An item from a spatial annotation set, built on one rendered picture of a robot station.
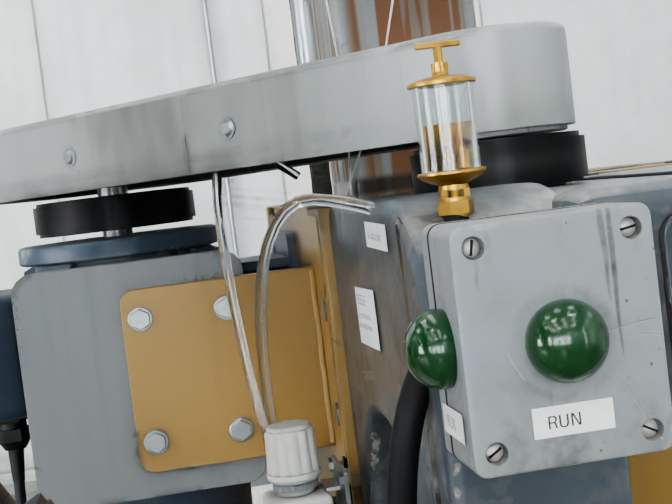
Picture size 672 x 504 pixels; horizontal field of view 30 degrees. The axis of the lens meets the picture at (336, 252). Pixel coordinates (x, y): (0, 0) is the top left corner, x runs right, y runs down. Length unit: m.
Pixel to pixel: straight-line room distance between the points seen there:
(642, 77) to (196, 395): 5.36
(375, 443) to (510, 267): 0.27
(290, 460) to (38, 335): 0.24
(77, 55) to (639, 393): 5.29
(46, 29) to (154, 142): 4.94
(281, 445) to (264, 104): 0.19
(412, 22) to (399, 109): 0.36
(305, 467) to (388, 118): 0.20
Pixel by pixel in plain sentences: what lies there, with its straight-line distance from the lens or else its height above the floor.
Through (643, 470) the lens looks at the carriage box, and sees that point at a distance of 0.84.
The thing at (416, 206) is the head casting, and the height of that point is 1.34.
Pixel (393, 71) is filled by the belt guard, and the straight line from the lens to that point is 0.64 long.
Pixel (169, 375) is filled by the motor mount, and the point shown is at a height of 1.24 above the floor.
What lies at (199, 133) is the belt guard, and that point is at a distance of 0.75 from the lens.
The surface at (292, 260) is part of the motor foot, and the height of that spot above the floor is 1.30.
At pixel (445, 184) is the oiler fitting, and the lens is 0.52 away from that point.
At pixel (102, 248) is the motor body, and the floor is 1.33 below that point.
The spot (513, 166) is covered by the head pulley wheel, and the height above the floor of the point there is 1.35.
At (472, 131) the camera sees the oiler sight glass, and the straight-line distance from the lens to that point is 0.52.
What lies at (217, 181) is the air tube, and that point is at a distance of 0.76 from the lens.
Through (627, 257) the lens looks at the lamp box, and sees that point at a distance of 0.46.
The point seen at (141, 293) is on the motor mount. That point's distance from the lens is 0.85.
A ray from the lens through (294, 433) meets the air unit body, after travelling 0.70.
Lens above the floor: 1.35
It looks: 3 degrees down
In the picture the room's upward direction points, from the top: 7 degrees counter-clockwise
